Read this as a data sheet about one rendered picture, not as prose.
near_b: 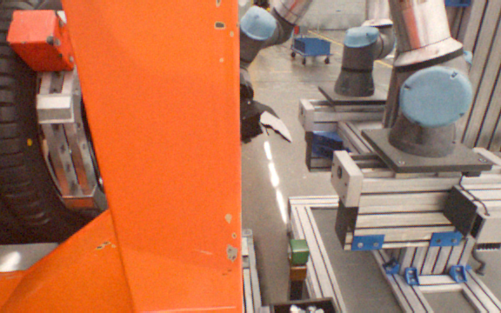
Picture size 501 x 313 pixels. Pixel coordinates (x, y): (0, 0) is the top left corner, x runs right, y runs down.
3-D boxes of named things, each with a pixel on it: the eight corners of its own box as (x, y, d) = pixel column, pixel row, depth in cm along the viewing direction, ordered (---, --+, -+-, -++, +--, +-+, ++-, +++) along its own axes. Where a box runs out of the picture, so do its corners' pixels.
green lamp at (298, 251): (287, 252, 74) (288, 238, 72) (304, 251, 74) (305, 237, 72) (290, 265, 70) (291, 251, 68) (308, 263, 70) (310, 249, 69)
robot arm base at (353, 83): (365, 86, 131) (369, 62, 127) (380, 96, 117) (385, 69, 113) (329, 87, 130) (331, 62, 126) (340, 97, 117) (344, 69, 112)
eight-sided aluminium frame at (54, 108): (135, 160, 124) (109, 7, 100) (152, 160, 125) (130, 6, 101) (82, 264, 76) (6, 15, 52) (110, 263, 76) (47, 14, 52)
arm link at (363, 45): (334, 65, 119) (338, 27, 113) (351, 61, 128) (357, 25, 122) (364, 70, 112) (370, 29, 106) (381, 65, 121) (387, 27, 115)
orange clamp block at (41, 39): (40, 43, 64) (12, 9, 55) (80, 42, 64) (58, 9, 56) (34, 73, 61) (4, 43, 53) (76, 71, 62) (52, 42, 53)
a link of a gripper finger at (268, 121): (303, 143, 68) (270, 126, 72) (298, 127, 63) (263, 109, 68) (294, 155, 67) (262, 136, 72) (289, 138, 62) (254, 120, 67)
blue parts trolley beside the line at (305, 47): (289, 56, 696) (291, 8, 653) (316, 56, 702) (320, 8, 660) (301, 65, 606) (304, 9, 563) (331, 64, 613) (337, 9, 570)
